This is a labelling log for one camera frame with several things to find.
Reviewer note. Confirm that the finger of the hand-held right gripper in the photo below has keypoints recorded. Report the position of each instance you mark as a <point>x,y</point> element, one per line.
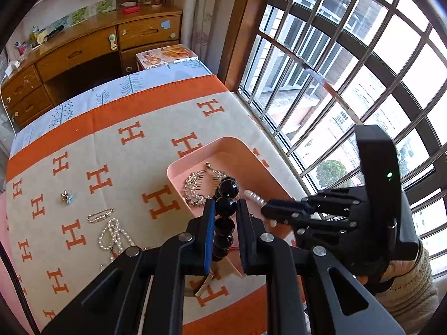
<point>324,233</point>
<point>297,209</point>

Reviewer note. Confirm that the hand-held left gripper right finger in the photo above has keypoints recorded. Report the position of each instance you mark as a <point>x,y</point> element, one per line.
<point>246,232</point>

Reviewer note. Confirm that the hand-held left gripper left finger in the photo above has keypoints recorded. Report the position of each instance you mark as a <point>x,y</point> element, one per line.
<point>209,237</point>

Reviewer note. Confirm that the pink plastic tray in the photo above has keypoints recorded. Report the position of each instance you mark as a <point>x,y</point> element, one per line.
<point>237,160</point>

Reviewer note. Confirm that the person's right forearm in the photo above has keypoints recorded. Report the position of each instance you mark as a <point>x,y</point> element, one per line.
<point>415,295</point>

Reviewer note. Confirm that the person's right hand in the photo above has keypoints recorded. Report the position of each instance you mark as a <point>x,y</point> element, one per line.
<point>401,270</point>

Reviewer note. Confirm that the silver metal hair clip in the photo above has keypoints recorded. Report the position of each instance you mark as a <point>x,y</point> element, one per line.
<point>202,286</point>

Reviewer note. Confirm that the silver leaf hair comb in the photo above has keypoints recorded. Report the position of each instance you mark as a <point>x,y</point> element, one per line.
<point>199,185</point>

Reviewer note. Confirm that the orange patterned cream blanket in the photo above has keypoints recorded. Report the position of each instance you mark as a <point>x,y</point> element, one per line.
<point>132,167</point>

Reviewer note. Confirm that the silver safety pin brooch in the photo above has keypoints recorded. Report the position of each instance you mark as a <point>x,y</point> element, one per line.
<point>99,216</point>

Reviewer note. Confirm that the metal window grille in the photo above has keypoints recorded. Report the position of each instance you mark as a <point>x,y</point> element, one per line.
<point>349,59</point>

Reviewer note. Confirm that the small flower brooch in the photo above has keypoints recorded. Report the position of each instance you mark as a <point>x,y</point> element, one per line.
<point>66,196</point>

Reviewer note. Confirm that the light blue printed bed sheet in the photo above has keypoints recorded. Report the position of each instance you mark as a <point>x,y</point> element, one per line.
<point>115,89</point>

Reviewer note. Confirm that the food printed cardboard box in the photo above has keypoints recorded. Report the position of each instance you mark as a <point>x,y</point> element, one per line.
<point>167,56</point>

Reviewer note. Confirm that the blue sticker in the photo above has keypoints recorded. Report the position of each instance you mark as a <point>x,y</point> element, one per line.
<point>166,24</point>

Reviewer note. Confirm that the pale floral curtain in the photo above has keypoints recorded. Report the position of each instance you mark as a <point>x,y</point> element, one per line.
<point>206,10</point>

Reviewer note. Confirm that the wooden desk with drawers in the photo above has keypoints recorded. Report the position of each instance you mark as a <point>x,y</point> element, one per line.
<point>87,50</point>

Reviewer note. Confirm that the small red box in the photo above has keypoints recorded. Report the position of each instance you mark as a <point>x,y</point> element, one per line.
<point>131,9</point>

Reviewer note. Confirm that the white charger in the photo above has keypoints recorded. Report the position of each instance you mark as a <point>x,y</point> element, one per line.
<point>12,66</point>

